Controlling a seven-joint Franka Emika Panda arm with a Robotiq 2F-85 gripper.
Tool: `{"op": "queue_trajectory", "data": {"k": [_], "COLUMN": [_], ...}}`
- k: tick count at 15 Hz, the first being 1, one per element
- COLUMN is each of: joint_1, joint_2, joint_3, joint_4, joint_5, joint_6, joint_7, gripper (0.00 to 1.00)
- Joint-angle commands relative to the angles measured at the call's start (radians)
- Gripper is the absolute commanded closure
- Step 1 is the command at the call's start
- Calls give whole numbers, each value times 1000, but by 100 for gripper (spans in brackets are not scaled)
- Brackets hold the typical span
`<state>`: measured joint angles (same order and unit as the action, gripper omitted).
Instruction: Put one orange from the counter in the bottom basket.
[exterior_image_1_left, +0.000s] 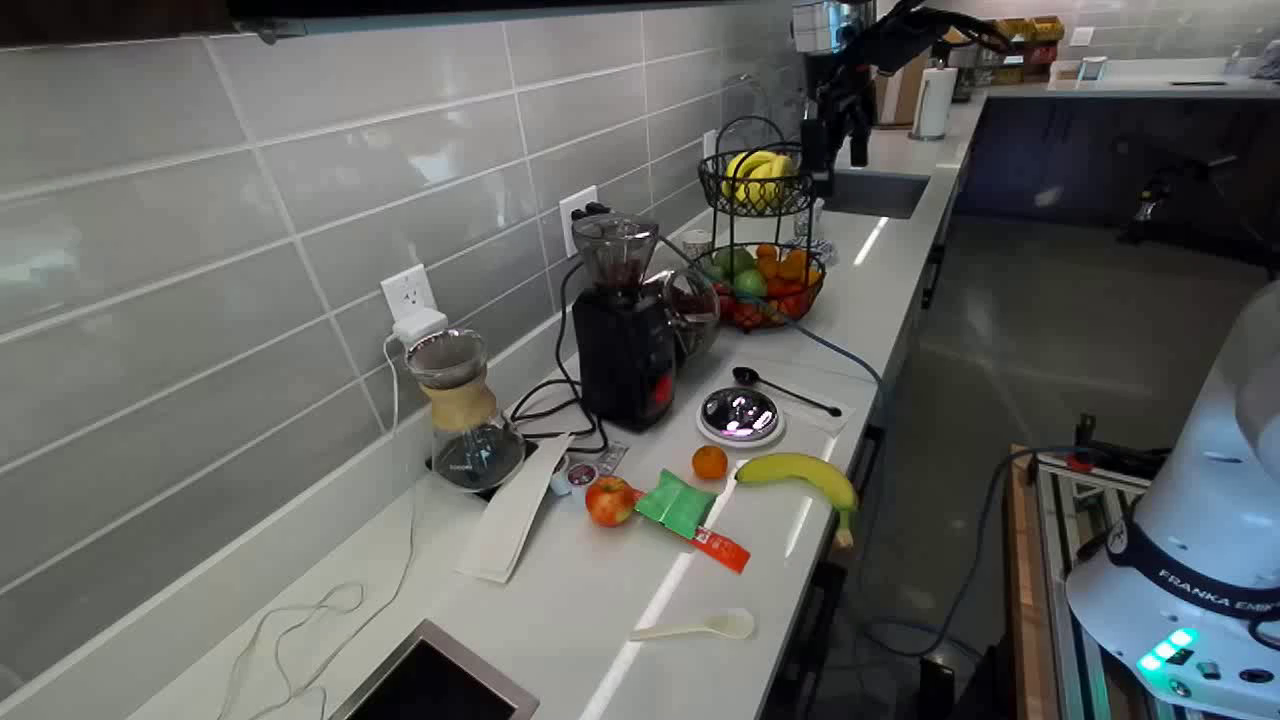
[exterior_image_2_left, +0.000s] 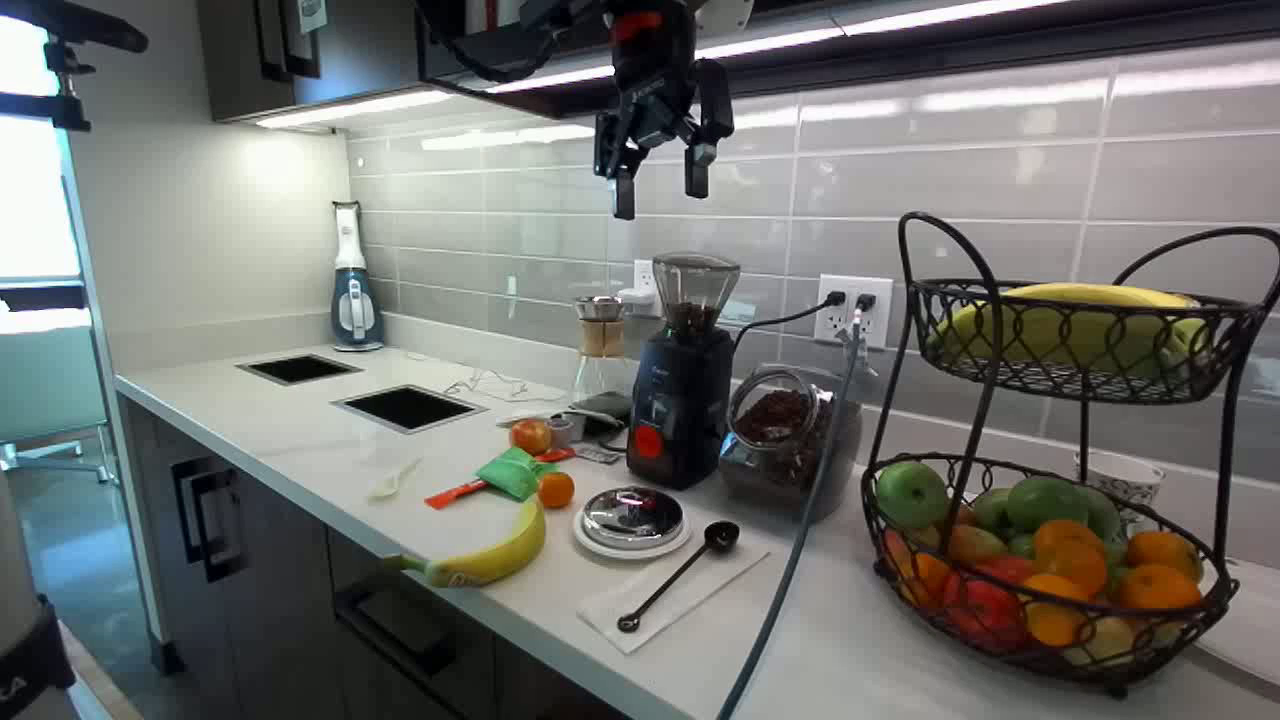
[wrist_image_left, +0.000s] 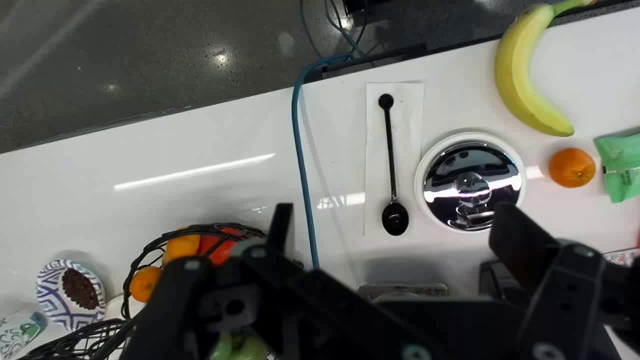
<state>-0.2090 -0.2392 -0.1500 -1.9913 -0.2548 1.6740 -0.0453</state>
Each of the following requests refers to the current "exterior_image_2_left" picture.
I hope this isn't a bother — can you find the green apple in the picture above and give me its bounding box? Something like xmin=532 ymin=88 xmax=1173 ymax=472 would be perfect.
xmin=872 ymin=458 xmax=955 ymax=538
xmin=997 ymin=472 xmax=1126 ymax=545

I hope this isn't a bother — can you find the green foil packet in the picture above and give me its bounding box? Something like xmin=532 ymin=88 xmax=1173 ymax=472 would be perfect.
xmin=470 ymin=443 xmax=552 ymax=506

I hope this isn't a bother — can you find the black drawer handle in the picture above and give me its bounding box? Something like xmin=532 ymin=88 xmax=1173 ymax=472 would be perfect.
xmin=328 ymin=569 xmax=469 ymax=679

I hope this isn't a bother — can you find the black cabinet door handle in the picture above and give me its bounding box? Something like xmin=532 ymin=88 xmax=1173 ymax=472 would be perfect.
xmin=167 ymin=458 xmax=250 ymax=587

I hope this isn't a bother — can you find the yellow banana bunch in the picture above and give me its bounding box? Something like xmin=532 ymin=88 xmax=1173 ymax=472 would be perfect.
xmin=935 ymin=278 xmax=1214 ymax=380

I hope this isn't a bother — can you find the thick grey cable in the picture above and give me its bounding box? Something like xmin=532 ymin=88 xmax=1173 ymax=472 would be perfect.
xmin=711 ymin=292 xmax=880 ymax=720

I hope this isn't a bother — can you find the black two-tier wire basket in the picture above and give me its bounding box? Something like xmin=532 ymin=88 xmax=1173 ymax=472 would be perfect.
xmin=854 ymin=207 xmax=1280 ymax=699

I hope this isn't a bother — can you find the black grinder power cable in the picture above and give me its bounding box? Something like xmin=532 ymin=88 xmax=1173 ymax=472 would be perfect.
xmin=726 ymin=287 xmax=852 ymax=357

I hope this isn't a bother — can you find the black coffee grinder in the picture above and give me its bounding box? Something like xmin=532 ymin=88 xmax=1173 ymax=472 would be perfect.
xmin=625 ymin=251 xmax=745 ymax=492

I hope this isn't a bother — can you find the glass jar of coffee beans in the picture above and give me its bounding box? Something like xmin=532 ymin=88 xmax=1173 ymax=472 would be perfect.
xmin=720 ymin=364 xmax=859 ymax=520

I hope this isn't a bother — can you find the small dark printed packet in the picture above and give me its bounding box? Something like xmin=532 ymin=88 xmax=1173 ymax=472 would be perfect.
xmin=549 ymin=401 xmax=633 ymax=467

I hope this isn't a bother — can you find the white wall outlet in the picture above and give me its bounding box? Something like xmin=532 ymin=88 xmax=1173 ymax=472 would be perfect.
xmin=811 ymin=269 xmax=896 ymax=357

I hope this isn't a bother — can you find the white plastic spoon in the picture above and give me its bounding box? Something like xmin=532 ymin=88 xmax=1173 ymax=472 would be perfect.
xmin=364 ymin=452 xmax=426 ymax=510

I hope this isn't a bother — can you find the glass pour-over carafe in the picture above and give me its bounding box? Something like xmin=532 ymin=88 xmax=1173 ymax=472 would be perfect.
xmin=573 ymin=287 xmax=635 ymax=408

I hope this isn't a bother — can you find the orange red packet strip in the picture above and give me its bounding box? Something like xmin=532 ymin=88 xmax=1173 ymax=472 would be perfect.
xmin=423 ymin=478 xmax=490 ymax=515

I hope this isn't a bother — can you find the round white black scale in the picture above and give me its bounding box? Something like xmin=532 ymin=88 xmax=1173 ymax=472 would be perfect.
xmin=569 ymin=479 xmax=696 ymax=565

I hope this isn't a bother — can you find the white plug adapter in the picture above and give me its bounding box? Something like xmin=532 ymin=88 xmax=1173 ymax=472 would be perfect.
xmin=615 ymin=255 xmax=669 ymax=321

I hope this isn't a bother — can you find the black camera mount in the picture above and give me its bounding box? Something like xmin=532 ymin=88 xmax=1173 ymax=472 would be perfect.
xmin=0 ymin=0 xmax=153 ymax=136

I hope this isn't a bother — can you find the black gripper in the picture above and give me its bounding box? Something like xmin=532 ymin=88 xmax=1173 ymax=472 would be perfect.
xmin=592 ymin=48 xmax=739 ymax=225

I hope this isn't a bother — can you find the black measuring spoon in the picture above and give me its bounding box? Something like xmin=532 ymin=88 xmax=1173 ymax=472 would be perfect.
xmin=612 ymin=515 xmax=745 ymax=639

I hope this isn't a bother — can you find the yellowish apple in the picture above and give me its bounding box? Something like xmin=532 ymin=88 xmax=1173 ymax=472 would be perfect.
xmin=1065 ymin=611 xmax=1153 ymax=671

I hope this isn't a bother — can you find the red yellow apple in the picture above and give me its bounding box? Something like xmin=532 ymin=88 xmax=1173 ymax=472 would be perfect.
xmin=943 ymin=520 xmax=1011 ymax=569

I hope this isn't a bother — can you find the dark upper cabinet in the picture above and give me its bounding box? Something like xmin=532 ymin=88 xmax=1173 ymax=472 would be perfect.
xmin=196 ymin=0 xmax=426 ymax=130

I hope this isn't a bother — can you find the under-cabinet light strip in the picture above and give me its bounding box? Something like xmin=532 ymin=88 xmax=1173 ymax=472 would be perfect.
xmin=246 ymin=86 xmax=460 ymax=136

